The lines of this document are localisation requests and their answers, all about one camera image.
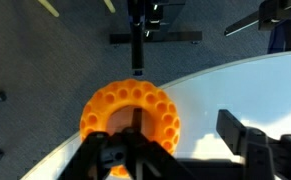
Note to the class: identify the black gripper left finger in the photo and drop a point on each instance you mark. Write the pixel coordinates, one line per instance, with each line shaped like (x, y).
(142, 159)

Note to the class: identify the black stand frame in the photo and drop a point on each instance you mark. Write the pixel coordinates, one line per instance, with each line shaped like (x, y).
(150, 22)

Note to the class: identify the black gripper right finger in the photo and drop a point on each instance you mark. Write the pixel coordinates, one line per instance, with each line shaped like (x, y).
(264, 157)

